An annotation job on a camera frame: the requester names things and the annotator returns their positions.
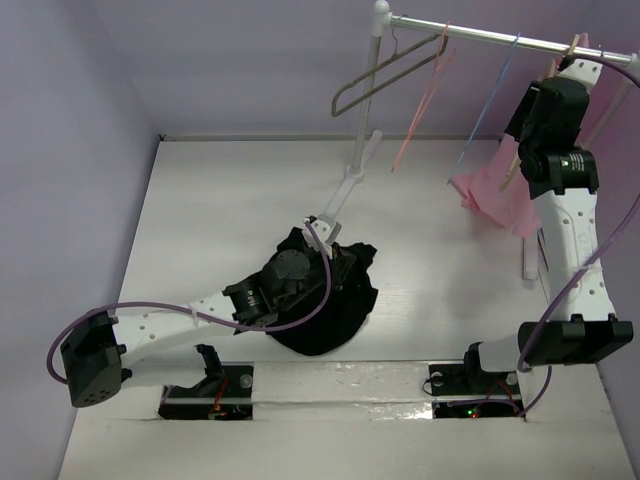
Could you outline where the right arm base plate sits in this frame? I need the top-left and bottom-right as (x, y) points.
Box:
(422, 363), (524, 419)

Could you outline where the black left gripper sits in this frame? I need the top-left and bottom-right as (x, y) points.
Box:
(277, 242), (355, 312)

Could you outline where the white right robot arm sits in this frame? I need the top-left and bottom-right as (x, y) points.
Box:
(460, 53), (634, 392)

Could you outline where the black t shirt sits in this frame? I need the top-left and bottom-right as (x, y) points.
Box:
(267, 228), (378, 357)

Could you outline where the blue hanger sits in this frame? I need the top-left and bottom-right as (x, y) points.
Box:
(447, 32), (521, 185)

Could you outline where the pink t shirt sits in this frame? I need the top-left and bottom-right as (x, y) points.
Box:
(451, 135), (541, 238)

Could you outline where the white clothes rack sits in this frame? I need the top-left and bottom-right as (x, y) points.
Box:
(319, 0), (640, 281)

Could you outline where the grey hanger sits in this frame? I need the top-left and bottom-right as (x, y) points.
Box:
(330, 33), (449, 118)

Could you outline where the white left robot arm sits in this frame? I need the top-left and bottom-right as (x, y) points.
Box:
(52, 229), (378, 408)

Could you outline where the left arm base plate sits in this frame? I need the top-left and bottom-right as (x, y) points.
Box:
(158, 363), (254, 421)

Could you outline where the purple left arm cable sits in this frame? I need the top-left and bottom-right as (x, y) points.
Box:
(46, 222), (335, 385)

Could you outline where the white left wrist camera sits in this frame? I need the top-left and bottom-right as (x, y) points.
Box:
(302, 214), (342, 256)

